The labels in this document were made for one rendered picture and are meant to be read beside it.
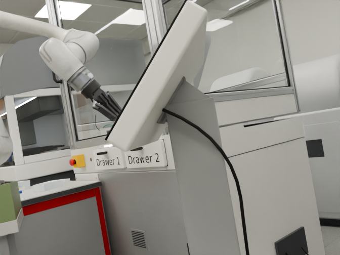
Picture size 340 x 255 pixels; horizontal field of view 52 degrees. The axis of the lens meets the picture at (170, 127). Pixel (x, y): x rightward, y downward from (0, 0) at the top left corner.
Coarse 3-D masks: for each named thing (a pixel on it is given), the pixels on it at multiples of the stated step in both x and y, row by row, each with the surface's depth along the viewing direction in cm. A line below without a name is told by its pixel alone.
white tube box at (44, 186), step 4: (52, 180) 194; (56, 180) 192; (60, 180) 190; (36, 184) 186; (40, 184) 181; (44, 184) 180; (48, 184) 182; (52, 184) 185; (56, 184) 187; (60, 184) 190; (36, 188) 183; (40, 188) 181; (44, 188) 180; (48, 188) 182; (52, 188) 184
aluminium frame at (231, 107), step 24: (48, 0) 213; (144, 0) 143; (288, 48) 198; (288, 72) 197; (216, 96) 155; (240, 96) 166; (264, 96) 178; (288, 96) 193; (72, 120) 211; (240, 120) 164; (72, 144) 212; (96, 144) 189
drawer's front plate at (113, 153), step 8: (96, 152) 187; (112, 152) 174; (120, 152) 168; (96, 160) 188; (104, 160) 181; (112, 160) 175; (120, 160) 169; (96, 168) 189; (104, 168) 182; (112, 168) 176
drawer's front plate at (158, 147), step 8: (152, 144) 148; (160, 144) 144; (128, 152) 163; (136, 152) 158; (144, 152) 153; (152, 152) 148; (160, 152) 144; (128, 160) 164; (144, 160) 154; (152, 160) 149; (160, 160) 145
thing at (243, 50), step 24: (168, 0) 146; (192, 0) 155; (216, 0) 165; (240, 0) 177; (264, 0) 191; (168, 24) 144; (216, 24) 163; (240, 24) 175; (264, 24) 189; (216, 48) 161; (240, 48) 173; (264, 48) 186; (216, 72) 159; (240, 72) 171; (264, 72) 183
